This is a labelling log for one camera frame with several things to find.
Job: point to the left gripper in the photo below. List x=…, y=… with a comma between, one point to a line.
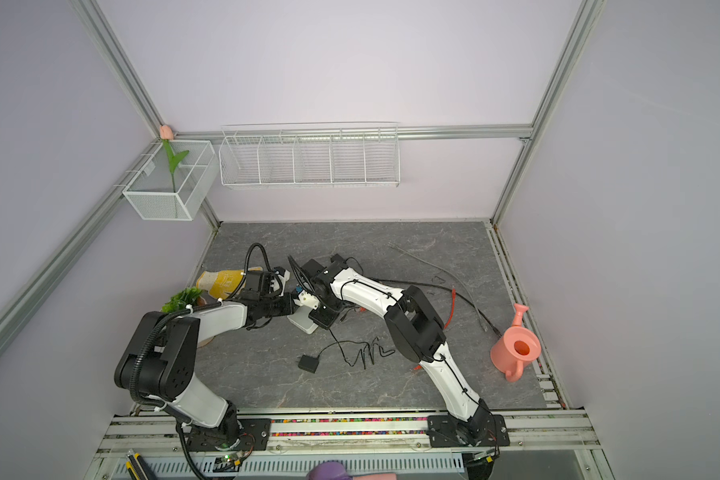
x=290, y=306

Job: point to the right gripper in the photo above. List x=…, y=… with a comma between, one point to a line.
x=324, y=322

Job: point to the black power adapter with cable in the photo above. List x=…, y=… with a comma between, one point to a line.
x=353, y=353

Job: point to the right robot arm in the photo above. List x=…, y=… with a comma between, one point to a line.
x=416, y=329

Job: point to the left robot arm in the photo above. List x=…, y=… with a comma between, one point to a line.
x=157, y=368

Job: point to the yellow work glove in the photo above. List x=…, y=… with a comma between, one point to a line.
x=224, y=285

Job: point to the potted green plant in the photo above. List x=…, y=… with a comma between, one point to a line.
x=189, y=296

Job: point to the white mesh corner basket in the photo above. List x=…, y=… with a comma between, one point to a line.
x=150, y=191

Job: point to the purple object at bottom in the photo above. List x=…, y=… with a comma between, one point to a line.
x=331, y=470

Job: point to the pink watering can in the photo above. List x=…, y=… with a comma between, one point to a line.
x=517, y=347

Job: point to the artificial pink tulip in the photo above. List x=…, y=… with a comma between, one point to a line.
x=174, y=158

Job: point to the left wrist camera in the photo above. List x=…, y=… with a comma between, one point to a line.
x=279, y=278

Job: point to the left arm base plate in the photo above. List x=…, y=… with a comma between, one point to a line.
x=246, y=434

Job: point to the white wire wall basket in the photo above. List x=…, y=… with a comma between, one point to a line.
x=310, y=155

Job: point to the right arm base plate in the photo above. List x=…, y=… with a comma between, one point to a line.
x=484, y=430

